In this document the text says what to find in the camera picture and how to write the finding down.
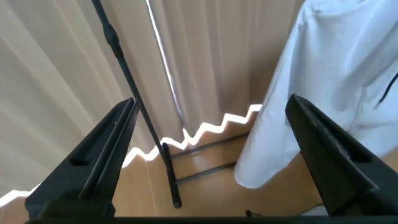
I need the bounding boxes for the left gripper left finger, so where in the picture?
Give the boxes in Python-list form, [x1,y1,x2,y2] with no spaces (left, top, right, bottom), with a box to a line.
[24,97,141,218]

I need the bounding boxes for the pale grey shorts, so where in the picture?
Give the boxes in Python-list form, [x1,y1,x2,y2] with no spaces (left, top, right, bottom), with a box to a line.
[233,0,398,190]

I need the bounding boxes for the black clothes rack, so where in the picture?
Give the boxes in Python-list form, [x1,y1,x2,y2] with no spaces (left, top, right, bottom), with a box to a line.
[91,0,249,209]

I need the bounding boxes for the beige curtain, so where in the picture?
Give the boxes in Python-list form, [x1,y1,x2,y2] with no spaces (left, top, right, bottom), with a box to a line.
[0,0,307,200]

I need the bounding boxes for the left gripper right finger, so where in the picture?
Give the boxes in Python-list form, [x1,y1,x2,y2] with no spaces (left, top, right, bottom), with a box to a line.
[285,93,398,217]

